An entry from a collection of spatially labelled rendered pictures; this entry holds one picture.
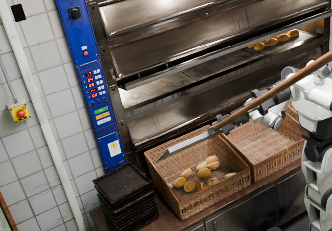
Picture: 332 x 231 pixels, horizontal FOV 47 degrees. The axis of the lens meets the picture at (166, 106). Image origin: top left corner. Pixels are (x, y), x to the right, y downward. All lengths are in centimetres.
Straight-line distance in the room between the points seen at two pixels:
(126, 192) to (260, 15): 156
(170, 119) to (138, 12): 80
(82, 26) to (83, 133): 68
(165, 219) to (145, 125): 64
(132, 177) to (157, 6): 108
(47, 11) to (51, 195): 117
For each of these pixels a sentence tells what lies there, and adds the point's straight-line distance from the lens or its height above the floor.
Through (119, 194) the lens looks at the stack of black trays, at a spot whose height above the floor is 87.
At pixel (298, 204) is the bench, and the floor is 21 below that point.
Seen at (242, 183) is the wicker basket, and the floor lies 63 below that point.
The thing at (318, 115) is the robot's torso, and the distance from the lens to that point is 210.
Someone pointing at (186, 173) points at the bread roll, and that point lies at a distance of 279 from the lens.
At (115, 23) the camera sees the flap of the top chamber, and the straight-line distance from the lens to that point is 235.
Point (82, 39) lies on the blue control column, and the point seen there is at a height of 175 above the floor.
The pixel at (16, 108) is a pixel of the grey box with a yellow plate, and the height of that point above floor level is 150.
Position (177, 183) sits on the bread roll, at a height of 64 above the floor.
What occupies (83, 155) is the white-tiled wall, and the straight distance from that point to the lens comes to 258.
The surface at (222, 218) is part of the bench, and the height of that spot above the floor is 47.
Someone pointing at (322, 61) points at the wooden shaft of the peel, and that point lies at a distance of 134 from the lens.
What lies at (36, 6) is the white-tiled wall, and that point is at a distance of 222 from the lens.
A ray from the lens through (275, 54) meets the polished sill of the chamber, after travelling 314.
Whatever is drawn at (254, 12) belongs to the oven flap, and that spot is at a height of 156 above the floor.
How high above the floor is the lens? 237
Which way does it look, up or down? 28 degrees down
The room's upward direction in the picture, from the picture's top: 10 degrees counter-clockwise
